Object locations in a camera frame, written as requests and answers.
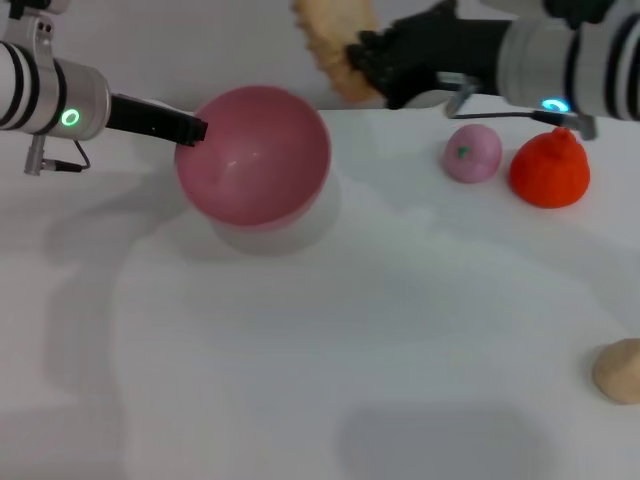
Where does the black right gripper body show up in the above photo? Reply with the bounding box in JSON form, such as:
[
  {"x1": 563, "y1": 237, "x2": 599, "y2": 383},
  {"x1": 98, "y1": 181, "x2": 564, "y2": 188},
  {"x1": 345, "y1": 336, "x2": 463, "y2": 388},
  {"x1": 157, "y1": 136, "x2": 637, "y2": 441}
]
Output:
[{"x1": 393, "y1": 0, "x2": 512, "y2": 97}]

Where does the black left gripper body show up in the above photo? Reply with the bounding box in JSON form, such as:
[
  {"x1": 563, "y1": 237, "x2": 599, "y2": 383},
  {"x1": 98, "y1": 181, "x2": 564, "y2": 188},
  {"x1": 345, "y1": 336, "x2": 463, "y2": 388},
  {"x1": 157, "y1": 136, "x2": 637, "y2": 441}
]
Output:
[{"x1": 106, "y1": 93, "x2": 195, "y2": 147}]

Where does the orange striped long bread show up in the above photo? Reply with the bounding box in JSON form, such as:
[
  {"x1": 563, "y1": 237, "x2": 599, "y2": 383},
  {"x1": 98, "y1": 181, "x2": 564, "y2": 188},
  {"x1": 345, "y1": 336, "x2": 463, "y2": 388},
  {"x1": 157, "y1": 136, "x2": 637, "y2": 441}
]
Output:
[{"x1": 291, "y1": 0, "x2": 385, "y2": 105}]

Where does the pink plastic bowl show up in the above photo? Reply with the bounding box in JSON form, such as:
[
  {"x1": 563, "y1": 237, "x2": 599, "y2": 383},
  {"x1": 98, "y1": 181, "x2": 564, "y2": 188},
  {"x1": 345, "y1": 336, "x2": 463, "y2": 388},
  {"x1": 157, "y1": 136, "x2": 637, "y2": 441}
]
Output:
[{"x1": 174, "y1": 85, "x2": 333, "y2": 230}]

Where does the pink round toy peach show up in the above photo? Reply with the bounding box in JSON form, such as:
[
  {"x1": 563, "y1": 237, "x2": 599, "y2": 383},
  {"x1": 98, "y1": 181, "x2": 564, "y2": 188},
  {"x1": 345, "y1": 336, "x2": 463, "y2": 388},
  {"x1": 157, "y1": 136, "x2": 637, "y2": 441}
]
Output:
[{"x1": 442, "y1": 122, "x2": 503, "y2": 186}]

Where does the red-orange toy fruit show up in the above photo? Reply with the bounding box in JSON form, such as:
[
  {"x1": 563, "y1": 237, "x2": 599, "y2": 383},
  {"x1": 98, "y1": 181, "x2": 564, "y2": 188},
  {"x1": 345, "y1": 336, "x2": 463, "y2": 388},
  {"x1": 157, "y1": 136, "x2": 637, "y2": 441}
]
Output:
[{"x1": 508, "y1": 126, "x2": 592, "y2": 209}]

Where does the beige round bun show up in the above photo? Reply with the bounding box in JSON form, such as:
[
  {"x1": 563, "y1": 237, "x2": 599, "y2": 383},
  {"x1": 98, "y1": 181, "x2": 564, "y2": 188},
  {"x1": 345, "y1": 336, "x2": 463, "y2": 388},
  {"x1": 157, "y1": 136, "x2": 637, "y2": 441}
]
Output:
[{"x1": 592, "y1": 338, "x2": 640, "y2": 405}]

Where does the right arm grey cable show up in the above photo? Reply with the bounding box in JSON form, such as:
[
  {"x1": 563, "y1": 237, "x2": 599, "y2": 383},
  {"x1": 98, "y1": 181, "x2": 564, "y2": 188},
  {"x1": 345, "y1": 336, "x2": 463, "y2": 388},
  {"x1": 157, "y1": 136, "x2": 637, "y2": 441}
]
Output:
[{"x1": 445, "y1": 81, "x2": 600, "y2": 142}]

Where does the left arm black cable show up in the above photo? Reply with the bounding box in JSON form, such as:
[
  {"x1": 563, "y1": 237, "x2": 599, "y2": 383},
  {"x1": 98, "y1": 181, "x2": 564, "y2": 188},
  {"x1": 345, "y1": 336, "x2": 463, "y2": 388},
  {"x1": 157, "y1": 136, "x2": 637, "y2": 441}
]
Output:
[{"x1": 23, "y1": 134, "x2": 92, "y2": 176}]

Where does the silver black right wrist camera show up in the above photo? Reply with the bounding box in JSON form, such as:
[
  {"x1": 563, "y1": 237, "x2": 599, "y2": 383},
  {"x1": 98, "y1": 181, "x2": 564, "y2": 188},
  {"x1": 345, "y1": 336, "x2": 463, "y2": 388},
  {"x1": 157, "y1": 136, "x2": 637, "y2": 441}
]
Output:
[{"x1": 542, "y1": 0, "x2": 622, "y2": 29}]

